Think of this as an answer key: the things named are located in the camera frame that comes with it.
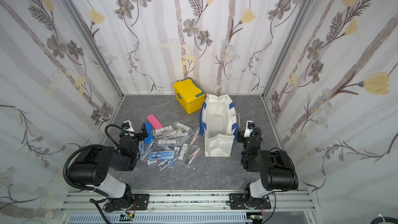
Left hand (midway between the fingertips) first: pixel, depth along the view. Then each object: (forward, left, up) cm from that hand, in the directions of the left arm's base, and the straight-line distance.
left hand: (136, 124), depth 90 cm
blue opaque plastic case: (+3, -4, -10) cm, 11 cm away
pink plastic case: (+7, -8, -10) cm, 14 cm away
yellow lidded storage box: (+21, -31, +2) cm, 38 cm away
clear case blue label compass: (-17, -16, -7) cm, 24 cm away
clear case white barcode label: (-12, -28, -10) cm, 32 cm away
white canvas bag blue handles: (+6, -50, -11) cm, 52 cm away
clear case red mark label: (-19, -9, -10) cm, 23 cm away
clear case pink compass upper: (-4, -35, -10) cm, 36 cm away
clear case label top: (0, -13, -8) cm, 15 cm away
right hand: (-3, -65, +2) cm, 65 cm away
